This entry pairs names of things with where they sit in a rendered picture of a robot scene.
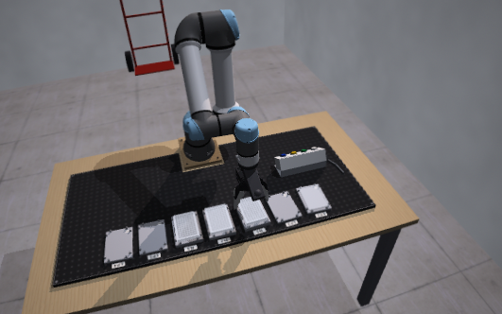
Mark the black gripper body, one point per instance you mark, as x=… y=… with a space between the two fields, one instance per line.
x=239 y=174

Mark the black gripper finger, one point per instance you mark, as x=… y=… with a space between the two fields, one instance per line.
x=238 y=195
x=265 y=187

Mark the white control panel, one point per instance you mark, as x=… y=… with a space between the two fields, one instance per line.
x=304 y=160

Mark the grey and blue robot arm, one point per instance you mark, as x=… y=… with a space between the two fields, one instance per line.
x=219 y=30

